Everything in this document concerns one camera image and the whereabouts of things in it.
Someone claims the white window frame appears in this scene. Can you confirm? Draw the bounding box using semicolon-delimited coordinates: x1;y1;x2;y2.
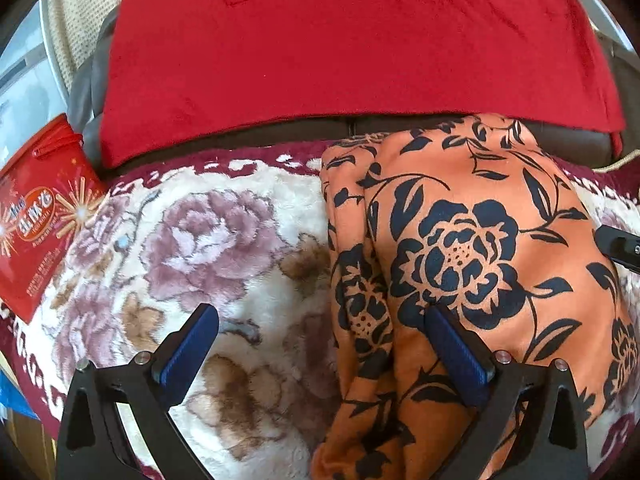
578;0;636;54

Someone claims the orange floral garment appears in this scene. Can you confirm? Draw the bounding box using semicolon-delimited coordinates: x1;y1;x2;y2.
311;115;638;479

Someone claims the red blanket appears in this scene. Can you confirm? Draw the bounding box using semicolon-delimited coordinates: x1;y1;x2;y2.
100;0;625;168

